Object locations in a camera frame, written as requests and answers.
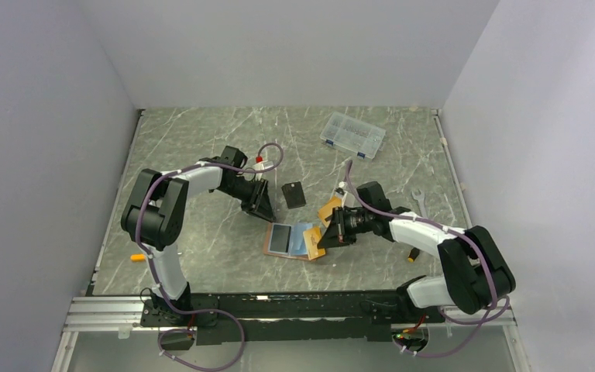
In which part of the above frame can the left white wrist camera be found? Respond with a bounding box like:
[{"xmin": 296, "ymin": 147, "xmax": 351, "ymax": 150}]
[{"xmin": 253, "ymin": 156, "xmax": 273, "ymax": 181}]

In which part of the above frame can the silver wrench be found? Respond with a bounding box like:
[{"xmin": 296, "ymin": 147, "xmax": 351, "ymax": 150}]
[{"xmin": 411, "ymin": 189, "xmax": 428, "ymax": 219}]

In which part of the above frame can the black credit cards stack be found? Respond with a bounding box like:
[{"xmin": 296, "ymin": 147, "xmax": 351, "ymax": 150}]
[{"xmin": 281, "ymin": 181, "xmax": 307, "ymax": 209}]

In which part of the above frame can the clear plastic organizer box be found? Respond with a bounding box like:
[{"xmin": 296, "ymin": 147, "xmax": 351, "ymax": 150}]
[{"xmin": 320, "ymin": 112, "xmax": 386, "ymax": 160}]

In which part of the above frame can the single gold credit card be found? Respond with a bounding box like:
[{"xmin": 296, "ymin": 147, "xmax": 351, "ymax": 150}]
[{"xmin": 303, "ymin": 226, "xmax": 326, "ymax": 260}]

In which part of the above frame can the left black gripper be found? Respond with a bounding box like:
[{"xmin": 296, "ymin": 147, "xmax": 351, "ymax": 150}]
[{"xmin": 220, "ymin": 177, "xmax": 277, "ymax": 222}]

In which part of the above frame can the brown leather card holder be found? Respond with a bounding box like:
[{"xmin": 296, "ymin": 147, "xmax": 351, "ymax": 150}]
[{"xmin": 263, "ymin": 222, "xmax": 326, "ymax": 261}]

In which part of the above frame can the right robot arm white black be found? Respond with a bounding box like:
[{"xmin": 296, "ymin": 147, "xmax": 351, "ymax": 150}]
[{"xmin": 318, "ymin": 181, "xmax": 516, "ymax": 322}]

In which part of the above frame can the single black credit card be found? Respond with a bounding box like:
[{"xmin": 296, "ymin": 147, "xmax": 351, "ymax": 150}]
[{"xmin": 267, "ymin": 224, "xmax": 292, "ymax": 255}]

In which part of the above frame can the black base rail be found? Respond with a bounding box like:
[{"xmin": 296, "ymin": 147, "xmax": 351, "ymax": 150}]
[{"xmin": 140, "ymin": 290, "xmax": 444, "ymax": 346}]

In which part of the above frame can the aluminium frame rail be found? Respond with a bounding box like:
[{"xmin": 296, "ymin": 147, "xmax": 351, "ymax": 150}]
[{"xmin": 53, "ymin": 292, "xmax": 529, "ymax": 371}]

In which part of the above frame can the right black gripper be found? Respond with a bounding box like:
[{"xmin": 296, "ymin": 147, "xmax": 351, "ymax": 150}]
[{"xmin": 318, "ymin": 205, "xmax": 373, "ymax": 249}]

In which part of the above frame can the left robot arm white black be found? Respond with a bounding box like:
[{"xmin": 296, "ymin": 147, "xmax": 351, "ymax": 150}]
[{"xmin": 120, "ymin": 143, "xmax": 284, "ymax": 326}]

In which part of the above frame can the yellow handled screwdriver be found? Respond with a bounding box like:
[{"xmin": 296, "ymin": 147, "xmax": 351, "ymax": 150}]
[{"xmin": 130, "ymin": 253, "xmax": 146, "ymax": 262}]

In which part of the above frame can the black yellow screwdriver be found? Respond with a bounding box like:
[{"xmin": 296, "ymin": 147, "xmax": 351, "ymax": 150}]
[{"xmin": 408, "ymin": 248, "xmax": 421, "ymax": 263}]

